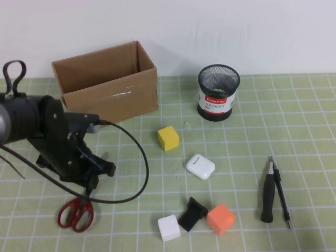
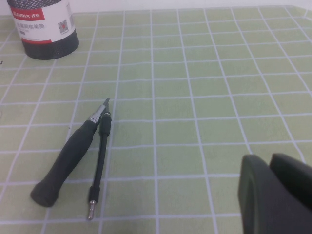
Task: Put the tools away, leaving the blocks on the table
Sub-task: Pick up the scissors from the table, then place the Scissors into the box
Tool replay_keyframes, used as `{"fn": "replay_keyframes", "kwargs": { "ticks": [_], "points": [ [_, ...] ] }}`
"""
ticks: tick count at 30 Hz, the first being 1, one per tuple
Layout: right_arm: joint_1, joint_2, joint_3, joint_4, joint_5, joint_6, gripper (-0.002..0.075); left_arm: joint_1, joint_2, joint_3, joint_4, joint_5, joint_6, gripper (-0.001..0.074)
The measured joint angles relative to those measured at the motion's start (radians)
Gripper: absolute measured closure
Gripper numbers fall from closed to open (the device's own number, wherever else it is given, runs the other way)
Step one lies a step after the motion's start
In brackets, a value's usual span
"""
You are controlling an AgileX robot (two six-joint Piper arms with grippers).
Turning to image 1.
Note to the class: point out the small clear plastic scrap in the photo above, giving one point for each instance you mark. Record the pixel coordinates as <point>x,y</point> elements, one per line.
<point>187,123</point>

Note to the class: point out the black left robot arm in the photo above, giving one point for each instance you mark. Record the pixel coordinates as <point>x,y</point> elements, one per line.
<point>23,118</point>

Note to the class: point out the green white checked tablecloth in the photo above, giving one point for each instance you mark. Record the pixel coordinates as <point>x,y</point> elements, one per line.
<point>236,144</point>

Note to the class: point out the white cube block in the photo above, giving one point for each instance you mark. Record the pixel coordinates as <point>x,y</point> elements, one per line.
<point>169,228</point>

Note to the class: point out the black mesh pen holder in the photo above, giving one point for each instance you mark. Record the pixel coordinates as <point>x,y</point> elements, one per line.
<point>218,105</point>

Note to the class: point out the yellow cube block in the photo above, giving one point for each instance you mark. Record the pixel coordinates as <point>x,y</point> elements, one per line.
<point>168,139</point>

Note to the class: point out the black plastic bracket part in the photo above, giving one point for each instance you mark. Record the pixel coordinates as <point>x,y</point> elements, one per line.
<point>190,215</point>

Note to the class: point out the orange cube block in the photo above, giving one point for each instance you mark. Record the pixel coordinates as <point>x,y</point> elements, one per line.
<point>220,219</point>

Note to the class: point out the brown cardboard box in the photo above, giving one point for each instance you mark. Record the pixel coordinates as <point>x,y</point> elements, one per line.
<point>118,105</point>

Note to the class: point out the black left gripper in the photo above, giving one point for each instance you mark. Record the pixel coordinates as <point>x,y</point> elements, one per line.
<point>65,157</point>

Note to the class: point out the white earbud case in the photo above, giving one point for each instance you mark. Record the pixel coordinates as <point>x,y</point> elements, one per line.
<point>200,166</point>

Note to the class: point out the left wrist camera black silver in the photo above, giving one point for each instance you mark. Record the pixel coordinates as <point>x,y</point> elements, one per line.
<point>78,119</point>

